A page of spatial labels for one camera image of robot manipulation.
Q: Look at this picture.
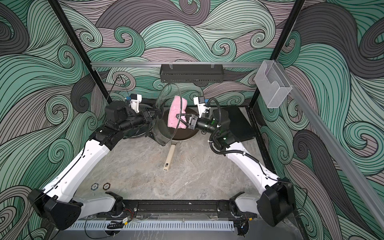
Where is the black wall shelf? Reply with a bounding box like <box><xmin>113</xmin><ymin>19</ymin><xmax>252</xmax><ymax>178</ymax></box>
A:
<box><xmin>160</xmin><ymin>65</ymin><xmax>225</xmax><ymax>83</ymax></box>

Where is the aluminium rail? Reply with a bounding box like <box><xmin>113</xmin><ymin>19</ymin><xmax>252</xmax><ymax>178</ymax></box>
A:
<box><xmin>91</xmin><ymin>61</ymin><xmax>262</xmax><ymax>69</ymax></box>
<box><xmin>277</xmin><ymin>63</ymin><xmax>384</xmax><ymax>229</ymax></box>

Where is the glass pot lid black knob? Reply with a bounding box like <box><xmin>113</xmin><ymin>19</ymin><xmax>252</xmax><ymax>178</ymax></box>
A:
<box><xmin>153</xmin><ymin>83</ymin><xmax>183</xmax><ymax>146</ymax></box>

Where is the aluminium back rail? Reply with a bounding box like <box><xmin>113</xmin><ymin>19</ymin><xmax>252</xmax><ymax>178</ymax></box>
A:
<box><xmin>91</xmin><ymin>61</ymin><xmax>262</xmax><ymax>69</ymax></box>

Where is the clear wall bin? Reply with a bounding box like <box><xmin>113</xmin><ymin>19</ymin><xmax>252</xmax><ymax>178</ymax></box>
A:
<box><xmin>255</xmin><ymin>60</ymin><xmax>292</xmax><ymax>109</ymax></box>

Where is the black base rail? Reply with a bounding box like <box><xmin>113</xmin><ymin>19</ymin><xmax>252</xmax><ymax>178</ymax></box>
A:
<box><xmin>89</xmin><ymin>199</ymin><xmax>259</xmax><ymax>220</ymax></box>

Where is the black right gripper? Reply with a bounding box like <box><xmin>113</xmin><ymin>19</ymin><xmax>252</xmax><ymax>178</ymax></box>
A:
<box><xmin>178</xmin><ymin>114</ymin><xmax>221</xmax><ymax>138</ymax></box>

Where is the black frying pan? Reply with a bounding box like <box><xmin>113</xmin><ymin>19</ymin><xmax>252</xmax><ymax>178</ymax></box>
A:
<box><xmin>123</xmin><ymin>104</ymin><xmax>154</xmax><ymax>139</ymax></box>

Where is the pink cloth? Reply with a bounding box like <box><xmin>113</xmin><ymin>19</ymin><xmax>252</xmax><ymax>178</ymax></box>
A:
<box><xmin>167</xmin><ymin>96</ymin><xmax>188</xmax><ymax>129</ymax></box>

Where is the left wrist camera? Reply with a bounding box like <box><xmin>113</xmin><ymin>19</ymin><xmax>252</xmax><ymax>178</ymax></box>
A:
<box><xmin>130</xmin><ymin>94</ymin><xmax>142</xmax><ymax>113</ymax></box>

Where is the aluminium right rail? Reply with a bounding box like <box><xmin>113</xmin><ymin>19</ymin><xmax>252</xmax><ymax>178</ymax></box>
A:
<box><xmin>277</xmin><ymin>63</ymin><xmax>384</xmax><ymax>229</ymax></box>

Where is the red poker chip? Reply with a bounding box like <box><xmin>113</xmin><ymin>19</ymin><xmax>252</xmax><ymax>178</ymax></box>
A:
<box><xmin>103</xmin><ymin>183</ymin><xmax>111</xmax><ymax>191</ymax></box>

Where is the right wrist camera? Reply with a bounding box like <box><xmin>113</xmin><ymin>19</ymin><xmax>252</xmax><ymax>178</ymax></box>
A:
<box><xmin>193</xmin><ymin>96</ymin><xmax>210</xmax><ymax>118</ymax></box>

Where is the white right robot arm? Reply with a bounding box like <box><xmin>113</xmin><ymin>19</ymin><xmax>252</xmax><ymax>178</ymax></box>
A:
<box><xmin>168</xmin><ymin>96</ymin><xmax>295</xmax><ymax>227</ymax></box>

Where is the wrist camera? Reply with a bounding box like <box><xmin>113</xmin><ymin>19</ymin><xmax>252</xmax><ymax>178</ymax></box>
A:
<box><xmin>193</xmin><ymin>96</ymin><xmax>210</xmax><ymax>118</ymax></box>
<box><xmin>130</xmin><ymin>94</ymin><xmax>142</xmax><ymax>113</ymax></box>

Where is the white cable duct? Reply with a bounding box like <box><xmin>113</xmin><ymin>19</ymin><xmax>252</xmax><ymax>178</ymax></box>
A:
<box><xmin>67</xmin><ymin>220</ymin><xmax>235</xmax><ymax>232</ymax></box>

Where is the brown pan beige handle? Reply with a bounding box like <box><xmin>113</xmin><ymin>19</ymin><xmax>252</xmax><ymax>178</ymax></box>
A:
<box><xmin>159</xmin><ymin>110</ymin><xmax>198</xmax><ymax>172</ymax></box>

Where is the blue poker chip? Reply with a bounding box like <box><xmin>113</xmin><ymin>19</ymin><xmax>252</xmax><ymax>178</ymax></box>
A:
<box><xmin>91</xmin><ymin>183</ymin><xmax>99</xmax><ymax>191</ymax></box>

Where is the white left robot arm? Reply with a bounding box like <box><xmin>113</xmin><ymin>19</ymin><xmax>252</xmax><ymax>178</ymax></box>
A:
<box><xmin>28</xmin><ymin>100</ymin><xmax>164</xmax><ymax>231</ymax></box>

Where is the black case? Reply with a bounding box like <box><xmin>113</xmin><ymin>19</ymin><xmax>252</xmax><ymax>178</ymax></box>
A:
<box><xmin>224</xmin><ymin>107</ymin><xmax>256</xmax><ymax>142</ymax></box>

